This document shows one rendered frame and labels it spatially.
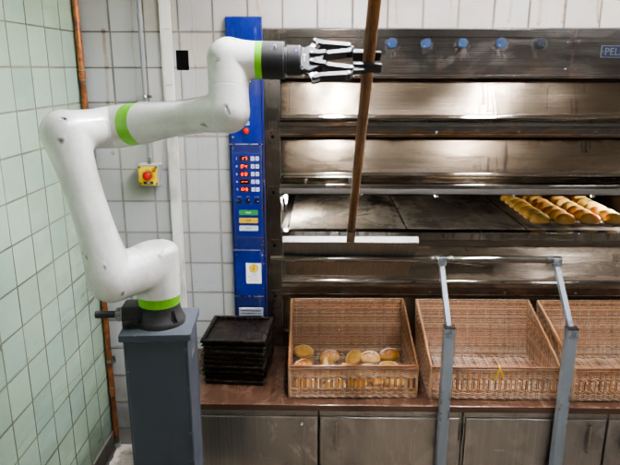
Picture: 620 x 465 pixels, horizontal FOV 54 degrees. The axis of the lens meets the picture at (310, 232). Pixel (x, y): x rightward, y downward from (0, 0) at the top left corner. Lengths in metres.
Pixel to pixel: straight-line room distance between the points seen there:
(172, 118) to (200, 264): 1.48
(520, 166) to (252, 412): 1.63
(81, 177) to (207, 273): 1.44
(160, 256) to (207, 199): 1.18
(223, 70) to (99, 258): 0.58
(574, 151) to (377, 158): 0.90
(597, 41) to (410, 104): 0.86
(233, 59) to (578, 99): 1.88
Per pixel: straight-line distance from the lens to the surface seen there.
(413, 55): 2.85
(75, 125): 1.71
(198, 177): 2.91
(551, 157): 3.03
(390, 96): 2.83
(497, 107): 2.91
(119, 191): 3.02
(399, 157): 2.86
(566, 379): 2.70
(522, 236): 3.07
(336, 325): 3.00
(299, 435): 2.72
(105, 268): 1.68
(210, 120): 1.54
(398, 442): 2.75
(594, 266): 3.24
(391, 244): 2.49
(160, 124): 1.66
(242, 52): 1.55
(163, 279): 1.79
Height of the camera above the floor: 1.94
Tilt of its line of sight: 15 degrees down
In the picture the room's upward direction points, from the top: straight up
